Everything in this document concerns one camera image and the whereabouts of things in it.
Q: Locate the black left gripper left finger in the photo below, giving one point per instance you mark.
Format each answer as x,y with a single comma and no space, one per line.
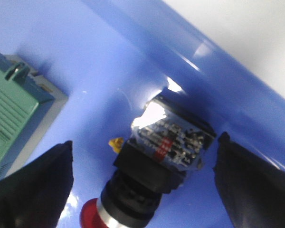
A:
35,195

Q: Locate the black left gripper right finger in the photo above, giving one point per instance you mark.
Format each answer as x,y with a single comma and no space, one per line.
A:
252,190

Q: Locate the red emergency stop button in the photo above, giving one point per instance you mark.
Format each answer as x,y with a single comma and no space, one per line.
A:
167,142

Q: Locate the green electrical module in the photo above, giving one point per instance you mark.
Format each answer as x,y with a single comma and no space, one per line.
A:
29,104

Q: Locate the blue plastic tray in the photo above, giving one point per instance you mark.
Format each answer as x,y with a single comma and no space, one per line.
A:
111,57

